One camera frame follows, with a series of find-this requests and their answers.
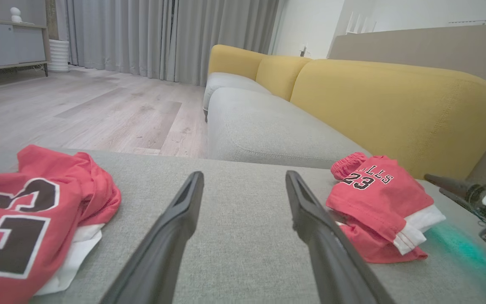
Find grey sofa back cushion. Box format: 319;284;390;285
206;87;372;169

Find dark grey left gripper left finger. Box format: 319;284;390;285
100;171;205;304

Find red basketball jersey white sleeves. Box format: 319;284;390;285
0;145;122;304

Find white slatted rack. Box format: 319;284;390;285
345;11;377;35

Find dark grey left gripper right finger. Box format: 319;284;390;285
285;170;395;304

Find white ribbed floor vase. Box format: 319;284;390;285
48;39;70;73

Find large grey sofa ottoman cushion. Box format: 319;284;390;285
0;148;486;304

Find grey sofa seat cushion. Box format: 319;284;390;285
203;72;273;112

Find yellow sofa back cushion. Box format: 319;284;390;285
289;59;486;181
255;55;313;102
207;44;268;81

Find red basketball shorts white trim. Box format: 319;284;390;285
326;152;447;264

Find grey pleated curtain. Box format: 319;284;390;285
171;0;281;87
55;0;173;81

